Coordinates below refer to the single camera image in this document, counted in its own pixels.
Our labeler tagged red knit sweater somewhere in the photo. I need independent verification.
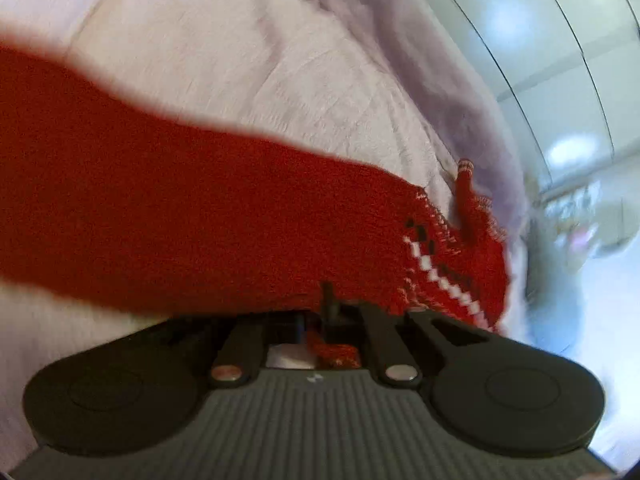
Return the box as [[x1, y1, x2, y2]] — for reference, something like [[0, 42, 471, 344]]
[[0, 41, 511, 369]]

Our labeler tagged white bed duvet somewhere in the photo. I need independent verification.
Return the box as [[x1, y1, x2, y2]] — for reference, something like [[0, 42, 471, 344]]
[[1, 0, 510, 469]]

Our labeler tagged lilac blanket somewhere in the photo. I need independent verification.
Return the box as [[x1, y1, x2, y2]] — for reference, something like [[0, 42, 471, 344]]
[[317, 0, 529, 242]]

